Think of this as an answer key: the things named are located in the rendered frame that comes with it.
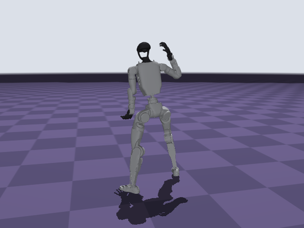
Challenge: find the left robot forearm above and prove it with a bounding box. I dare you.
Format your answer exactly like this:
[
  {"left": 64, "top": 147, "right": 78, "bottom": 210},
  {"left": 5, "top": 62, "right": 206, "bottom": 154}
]
[{"left": 127, "top": 88, "right": 136, "bottom": 114}]

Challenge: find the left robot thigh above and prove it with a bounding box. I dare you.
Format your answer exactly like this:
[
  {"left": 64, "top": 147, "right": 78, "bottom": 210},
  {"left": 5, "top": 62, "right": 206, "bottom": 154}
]
[{"left": 131, "top": 109, "right": 150, "bottom": 157}]

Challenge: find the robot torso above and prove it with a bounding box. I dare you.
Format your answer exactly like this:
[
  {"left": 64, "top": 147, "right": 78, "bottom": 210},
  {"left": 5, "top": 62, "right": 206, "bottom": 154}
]
[{"left": 136, "top": 60, "right": 163, "bottom": 118}]

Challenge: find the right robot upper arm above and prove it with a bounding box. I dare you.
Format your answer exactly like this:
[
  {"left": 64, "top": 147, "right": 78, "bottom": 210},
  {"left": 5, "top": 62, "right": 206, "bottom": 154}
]
[{"left": 159, "top": 63, "right": 181, "bottom": 79}]

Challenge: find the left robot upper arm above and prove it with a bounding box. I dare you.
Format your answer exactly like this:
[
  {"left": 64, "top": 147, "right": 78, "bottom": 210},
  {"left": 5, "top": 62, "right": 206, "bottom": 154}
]
[{"left": 127, "top": 66, "right": 138, "bottom": 95}]

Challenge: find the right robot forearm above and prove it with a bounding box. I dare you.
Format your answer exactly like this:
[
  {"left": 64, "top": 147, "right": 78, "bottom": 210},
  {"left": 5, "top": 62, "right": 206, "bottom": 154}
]
[{"left": 168, "top": 55, "right": 181, "bottom": 76}]

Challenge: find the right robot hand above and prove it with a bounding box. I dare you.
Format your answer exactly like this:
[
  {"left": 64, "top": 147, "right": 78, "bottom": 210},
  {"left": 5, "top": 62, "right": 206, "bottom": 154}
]
[{"left": 159, "top": 42, "right": 172, "bottom": 61}]

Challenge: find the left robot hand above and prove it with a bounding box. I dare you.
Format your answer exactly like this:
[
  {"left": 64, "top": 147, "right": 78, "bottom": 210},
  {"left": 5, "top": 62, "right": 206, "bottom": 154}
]
[{"left": 120, "top": 110, "right": 133, "bottom": 120}]

